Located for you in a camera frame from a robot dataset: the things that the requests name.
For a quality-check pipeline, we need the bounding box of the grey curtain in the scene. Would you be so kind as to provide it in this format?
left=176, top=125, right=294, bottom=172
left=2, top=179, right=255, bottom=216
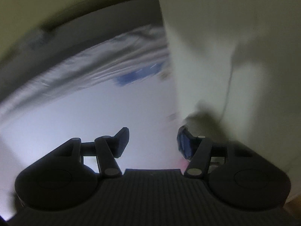
left=1, top=24, right=169, bottom=121

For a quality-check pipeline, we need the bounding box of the blue water bottle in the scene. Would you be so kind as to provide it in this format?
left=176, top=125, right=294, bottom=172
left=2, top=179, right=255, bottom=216
left=115, top=62, right=164, bottom=87

